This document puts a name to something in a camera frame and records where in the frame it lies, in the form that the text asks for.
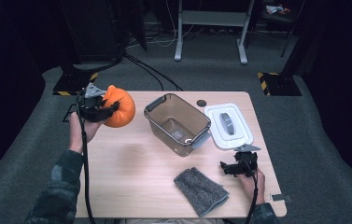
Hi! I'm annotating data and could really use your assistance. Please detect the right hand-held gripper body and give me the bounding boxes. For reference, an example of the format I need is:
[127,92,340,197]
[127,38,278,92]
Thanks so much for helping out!
[232,143,261,178]

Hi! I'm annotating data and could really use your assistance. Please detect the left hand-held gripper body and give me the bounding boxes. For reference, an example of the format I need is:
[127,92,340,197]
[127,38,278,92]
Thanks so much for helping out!
[76,82,109,123]

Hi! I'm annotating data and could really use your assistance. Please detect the orange plush toy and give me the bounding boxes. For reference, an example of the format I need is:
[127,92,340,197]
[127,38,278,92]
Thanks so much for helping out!
[102,84,136,129]

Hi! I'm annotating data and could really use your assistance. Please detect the white box lid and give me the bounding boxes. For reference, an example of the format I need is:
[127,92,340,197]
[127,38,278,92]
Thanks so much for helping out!
[204,102,254,151]

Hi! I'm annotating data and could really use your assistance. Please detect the grey fluffy cloth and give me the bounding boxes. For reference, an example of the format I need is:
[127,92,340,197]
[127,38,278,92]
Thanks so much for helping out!
[173,166,230,217]

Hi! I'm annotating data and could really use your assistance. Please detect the grey storage bin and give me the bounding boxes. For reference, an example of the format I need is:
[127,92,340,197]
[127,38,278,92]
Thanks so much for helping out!
[143,92,212,158]

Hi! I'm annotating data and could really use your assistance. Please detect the person's right hand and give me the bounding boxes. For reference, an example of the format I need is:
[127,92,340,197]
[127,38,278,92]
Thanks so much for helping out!
[237,169,266,205]

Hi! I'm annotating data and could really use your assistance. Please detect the person's left hand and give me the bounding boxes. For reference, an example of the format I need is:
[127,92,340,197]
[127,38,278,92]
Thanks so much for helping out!
[68,111,106,154]

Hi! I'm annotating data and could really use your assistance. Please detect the grey tape piece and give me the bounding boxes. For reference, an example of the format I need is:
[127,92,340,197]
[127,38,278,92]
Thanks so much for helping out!
[270,193,293,203]

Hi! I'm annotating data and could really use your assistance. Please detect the black cabinet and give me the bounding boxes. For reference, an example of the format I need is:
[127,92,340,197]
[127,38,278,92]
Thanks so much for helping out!
[56,0,125,64]

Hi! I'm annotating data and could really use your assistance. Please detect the colourful things on shelf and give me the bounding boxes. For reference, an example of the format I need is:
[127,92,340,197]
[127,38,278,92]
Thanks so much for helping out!
[265,4,291,16]

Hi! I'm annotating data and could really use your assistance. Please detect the black yellow striped base plate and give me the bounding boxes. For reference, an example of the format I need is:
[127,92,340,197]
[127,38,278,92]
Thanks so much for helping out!
[257,72,303,97]
[52,72,99,97]

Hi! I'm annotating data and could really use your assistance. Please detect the right hand-held gripper cable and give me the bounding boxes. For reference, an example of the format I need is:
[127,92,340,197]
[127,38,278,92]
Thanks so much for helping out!
[244,153,260,224]

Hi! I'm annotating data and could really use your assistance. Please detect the hand-held gripper cable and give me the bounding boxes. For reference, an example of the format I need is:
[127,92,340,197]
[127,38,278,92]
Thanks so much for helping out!
[76,94,97,224]
[244,153,260,224]

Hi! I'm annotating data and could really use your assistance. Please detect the black floor cables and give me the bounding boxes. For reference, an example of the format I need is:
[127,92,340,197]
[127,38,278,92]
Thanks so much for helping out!
[123,53,184,91]

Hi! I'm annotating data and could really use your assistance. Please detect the left hand-held gripper cable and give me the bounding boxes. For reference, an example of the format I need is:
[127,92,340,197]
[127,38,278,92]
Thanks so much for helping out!
[76,94,97,224]

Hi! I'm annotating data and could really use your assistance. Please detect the white cable bundle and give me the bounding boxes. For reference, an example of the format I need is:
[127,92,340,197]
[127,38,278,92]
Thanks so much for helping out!
[126,0,196,49]

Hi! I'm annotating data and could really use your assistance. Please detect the white metal table frame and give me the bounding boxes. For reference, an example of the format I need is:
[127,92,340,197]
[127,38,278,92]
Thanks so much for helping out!
[174,0,256,65]

